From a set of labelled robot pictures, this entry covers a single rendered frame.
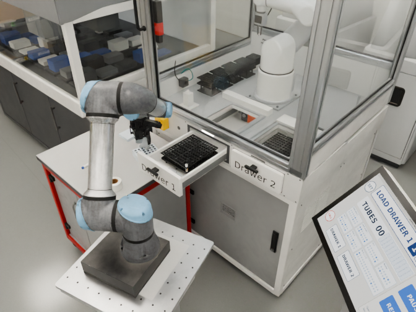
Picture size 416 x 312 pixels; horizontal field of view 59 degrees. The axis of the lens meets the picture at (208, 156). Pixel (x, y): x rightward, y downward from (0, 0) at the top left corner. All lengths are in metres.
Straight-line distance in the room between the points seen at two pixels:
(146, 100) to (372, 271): 0.91
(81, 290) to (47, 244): 1.29
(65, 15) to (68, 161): 0.76
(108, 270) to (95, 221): 0.20
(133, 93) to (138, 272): 0.64
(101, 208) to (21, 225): 1.66
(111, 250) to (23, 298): 1.13
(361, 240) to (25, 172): 2.79
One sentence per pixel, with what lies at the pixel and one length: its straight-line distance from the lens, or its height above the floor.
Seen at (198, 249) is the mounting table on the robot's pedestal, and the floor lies 0.76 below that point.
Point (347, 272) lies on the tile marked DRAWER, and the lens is 1.25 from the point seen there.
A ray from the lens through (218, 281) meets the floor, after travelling 2.36.
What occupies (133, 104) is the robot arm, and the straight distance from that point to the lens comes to 1.31.
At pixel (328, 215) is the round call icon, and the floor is 1.01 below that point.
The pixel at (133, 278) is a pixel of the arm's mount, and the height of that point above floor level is 0.83.
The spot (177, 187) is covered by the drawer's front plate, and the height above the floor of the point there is 0.87.
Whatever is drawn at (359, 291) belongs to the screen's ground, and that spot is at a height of 1.00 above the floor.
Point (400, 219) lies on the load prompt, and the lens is 1.23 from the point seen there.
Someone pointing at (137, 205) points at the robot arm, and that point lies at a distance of 1.31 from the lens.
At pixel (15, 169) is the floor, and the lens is 3.50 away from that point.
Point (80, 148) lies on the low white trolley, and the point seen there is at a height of 0.76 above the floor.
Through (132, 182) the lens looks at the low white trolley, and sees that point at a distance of 1.86.
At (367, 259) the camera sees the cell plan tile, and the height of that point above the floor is 1.05.
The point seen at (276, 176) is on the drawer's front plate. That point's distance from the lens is 1.65.
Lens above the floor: 1.96
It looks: 37 degrees down
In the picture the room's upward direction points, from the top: straight up
